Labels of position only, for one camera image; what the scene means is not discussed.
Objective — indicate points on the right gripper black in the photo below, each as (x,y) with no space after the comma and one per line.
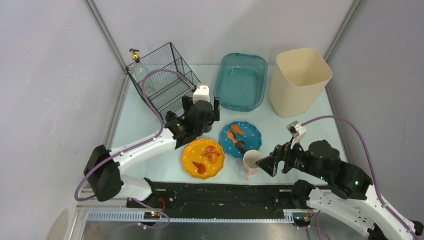
(281,158)

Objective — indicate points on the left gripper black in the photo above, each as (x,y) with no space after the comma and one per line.
(215,108)

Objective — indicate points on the pink white mug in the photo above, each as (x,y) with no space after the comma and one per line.
(249,162)

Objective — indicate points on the small black cap bottle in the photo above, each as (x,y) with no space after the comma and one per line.
(170,116)

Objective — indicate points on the glass bottle gold pump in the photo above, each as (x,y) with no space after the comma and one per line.
(139,70)

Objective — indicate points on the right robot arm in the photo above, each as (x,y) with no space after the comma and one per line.
(353,197)

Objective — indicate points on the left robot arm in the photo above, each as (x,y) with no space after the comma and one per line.
(106,169)

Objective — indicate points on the dark food scrap blue plate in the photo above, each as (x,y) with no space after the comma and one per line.
(239,144)

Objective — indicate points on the teal plastic tub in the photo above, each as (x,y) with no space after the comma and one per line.
(241,81)

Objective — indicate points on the orange food on blue plate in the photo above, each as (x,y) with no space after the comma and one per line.
(235,128)

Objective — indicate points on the blue dotted plate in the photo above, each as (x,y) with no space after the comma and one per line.
(252,138)

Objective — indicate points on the salmon piece on blue plate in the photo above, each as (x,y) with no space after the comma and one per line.
(232,137)

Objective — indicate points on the shrimp piece upper orange plate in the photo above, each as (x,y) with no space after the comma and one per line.
(211,155)

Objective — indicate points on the shrimp piece orange plate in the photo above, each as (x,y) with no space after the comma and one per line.
(201,169)
(211,155)

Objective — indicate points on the orange dotted plate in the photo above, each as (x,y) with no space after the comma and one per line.
(193,153)

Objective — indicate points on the shrimp piece lower orange plate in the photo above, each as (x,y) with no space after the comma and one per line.
(201,169)

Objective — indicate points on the cream waste bin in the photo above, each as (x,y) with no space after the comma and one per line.
(299,76)

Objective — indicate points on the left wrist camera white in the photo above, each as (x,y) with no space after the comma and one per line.
(201,93)

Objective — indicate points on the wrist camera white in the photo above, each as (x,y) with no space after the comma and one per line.
(297,132)
(201,93)

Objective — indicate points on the black wire rack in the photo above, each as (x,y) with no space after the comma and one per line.
(169,79)

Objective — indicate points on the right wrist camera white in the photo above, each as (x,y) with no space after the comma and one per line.
(297,132)

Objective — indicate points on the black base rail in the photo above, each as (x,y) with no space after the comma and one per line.
(207,201)

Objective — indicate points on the aluminium frame post left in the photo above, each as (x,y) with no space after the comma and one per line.
(105,32)

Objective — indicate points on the aluminium frame post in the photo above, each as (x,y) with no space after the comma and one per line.
(105,32)
(345,23)

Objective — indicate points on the aluminium frame post right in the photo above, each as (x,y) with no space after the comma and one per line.
(345,23)

